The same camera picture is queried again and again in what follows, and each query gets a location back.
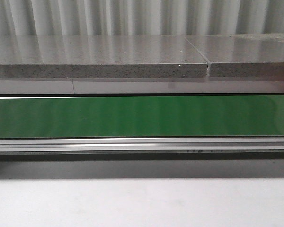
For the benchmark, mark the grey speckled stone countertop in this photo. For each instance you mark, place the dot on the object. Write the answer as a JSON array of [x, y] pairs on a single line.
[[142, 56]]

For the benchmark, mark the green conveyor belt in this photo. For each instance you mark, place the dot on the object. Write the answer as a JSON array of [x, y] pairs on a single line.
[[135, 116]]

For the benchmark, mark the white corrugated curtain backdrop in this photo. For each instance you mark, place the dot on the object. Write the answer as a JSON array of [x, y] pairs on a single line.
[[140, 17]]

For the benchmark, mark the aluminium conveyor frame rail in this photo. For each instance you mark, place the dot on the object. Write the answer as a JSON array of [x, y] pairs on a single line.
[[148, 145]]

